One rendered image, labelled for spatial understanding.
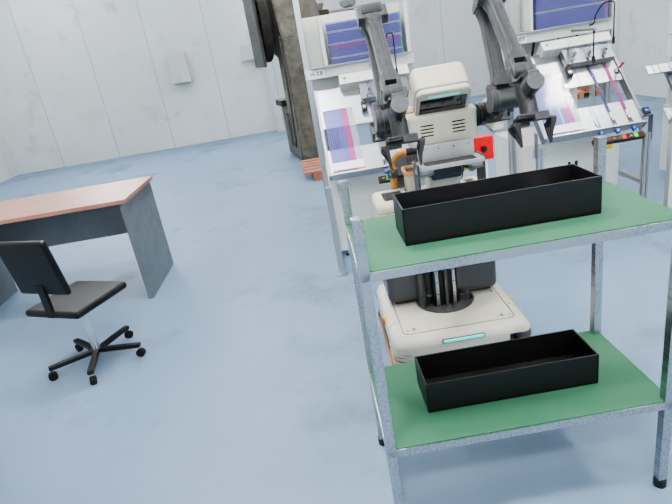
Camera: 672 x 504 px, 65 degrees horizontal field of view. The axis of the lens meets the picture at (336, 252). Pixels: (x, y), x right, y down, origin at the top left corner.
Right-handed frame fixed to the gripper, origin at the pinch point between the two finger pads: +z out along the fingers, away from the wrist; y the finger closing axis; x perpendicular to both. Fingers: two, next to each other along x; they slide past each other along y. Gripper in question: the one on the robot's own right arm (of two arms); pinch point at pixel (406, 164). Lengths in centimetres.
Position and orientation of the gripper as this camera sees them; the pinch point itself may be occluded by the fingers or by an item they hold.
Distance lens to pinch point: 177.1
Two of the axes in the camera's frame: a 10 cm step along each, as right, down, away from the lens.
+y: 9.8, -1.8, 0.1
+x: 0.1, 0.9, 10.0
